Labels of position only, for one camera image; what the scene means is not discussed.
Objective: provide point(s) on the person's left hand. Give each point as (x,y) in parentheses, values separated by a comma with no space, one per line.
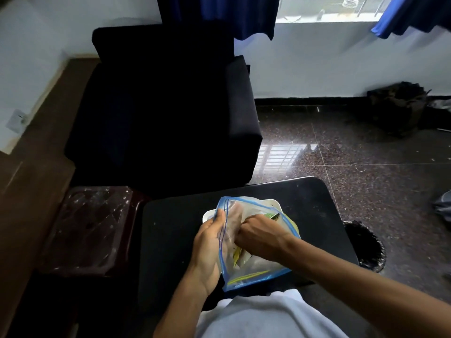
(208,253)

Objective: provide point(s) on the person's right hand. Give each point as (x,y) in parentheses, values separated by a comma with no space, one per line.
(264,239)

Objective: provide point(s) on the clear zip bag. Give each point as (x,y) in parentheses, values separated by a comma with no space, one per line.
(253,269)

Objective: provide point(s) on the white printed tray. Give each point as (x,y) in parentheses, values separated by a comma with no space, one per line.
(275,204)

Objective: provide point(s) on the person's left forearm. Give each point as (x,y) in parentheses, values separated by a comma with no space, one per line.
(179,313)

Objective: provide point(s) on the person's right forearm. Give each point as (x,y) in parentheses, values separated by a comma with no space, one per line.
(370,288)

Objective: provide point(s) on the person's white garment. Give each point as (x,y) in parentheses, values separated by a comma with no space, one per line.
(264,320)

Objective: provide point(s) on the black round basket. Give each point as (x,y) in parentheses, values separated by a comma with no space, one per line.
(364,246)

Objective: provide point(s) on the brown plastic stool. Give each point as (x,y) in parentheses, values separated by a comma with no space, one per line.
(91,228)

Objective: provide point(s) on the black armchair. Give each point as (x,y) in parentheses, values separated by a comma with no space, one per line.
(158,119)

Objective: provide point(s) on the blue curtain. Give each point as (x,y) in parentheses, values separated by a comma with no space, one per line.
(412,14)
(218,14)

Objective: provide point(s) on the clear glass jar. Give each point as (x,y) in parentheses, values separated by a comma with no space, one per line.
(349,6)

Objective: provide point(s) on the white wall socket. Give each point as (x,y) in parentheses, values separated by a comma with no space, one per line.
(16,121)

